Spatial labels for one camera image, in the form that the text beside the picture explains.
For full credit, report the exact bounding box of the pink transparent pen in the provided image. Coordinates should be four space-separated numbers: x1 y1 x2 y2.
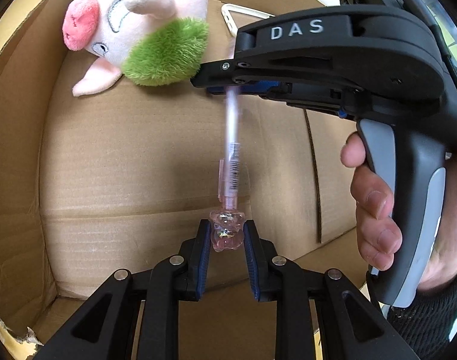
209 90 248 252

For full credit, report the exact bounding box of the pink pig plush toy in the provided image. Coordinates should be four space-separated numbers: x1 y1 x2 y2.
62 0 210 98

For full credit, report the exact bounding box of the person's right hand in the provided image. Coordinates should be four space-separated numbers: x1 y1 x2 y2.
341 135 457 295

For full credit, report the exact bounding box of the person's right forearm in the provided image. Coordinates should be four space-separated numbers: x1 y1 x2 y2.
365 266 457 360

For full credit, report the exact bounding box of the white phone case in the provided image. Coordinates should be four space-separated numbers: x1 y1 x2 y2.
221 3 276 38

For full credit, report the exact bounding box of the brown cardboard box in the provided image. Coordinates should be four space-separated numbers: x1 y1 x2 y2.
0 0 457 360

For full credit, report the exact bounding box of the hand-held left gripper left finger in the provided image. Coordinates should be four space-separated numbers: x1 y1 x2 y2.
34 219 214 360

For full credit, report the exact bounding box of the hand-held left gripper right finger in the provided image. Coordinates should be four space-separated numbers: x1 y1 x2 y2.
243 220 409 360

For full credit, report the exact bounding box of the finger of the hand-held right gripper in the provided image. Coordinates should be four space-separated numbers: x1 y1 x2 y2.
191 5 364 91
208 82 360 121

